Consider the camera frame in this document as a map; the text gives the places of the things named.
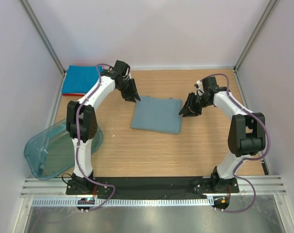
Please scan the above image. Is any folded red t shirt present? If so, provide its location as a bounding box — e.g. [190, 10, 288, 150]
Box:
[62, 66, 89, 96]

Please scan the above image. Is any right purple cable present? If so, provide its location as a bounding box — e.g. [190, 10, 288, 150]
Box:
[205, 73, 271, 214]

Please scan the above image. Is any grey-blue t shirt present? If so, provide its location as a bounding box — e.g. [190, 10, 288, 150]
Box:
[131, 96, 182, 134]

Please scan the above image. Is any folded blue t shirt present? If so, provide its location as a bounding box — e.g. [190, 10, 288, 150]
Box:
[62, 66, 99, 96]

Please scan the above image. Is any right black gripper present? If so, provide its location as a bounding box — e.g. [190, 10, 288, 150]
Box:
[179, 92, 211, 118]

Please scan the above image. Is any right aluminium frame post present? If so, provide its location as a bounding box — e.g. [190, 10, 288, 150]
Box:
[233, 0, 279, 73]

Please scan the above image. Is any aluminium extrusion rail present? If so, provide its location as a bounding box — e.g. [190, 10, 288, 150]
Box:
[20, 175, 287, 197]

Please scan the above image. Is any left aluminium frame post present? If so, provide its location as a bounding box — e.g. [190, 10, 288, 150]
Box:
[19, 0, 65, 75]

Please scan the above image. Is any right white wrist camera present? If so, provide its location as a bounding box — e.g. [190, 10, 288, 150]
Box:
[194, 80, 203, 89]

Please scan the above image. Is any translucent teal plastic basket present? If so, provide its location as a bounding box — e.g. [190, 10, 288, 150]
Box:
[23, 118, 104, 181]

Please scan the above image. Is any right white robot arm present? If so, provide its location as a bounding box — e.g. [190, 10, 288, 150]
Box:
[179, 75, 266, 193]

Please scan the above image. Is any purple cable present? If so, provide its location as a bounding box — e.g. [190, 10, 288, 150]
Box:
[205, 73, 271, 214]
[75, 63, 116, 212]

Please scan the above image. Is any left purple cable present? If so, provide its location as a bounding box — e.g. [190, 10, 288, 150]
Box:
[75, 63, 116, 212]

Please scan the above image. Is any aluminium frame post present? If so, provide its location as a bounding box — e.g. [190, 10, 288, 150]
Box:
[233, 0, 279, 73]
[19, 0, 65, 75]

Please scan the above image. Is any slotted grey cable duct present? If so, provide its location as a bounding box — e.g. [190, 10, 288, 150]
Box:
[32, 197, 214, 207]

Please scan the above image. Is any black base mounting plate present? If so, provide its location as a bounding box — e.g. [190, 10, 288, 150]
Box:
[66, 177, 240, 200]

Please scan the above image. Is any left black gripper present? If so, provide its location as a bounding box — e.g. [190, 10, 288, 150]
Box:
[117, 78, 140, 103]

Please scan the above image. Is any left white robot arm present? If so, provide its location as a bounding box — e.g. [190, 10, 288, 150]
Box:
[66, 60, 140, 195]

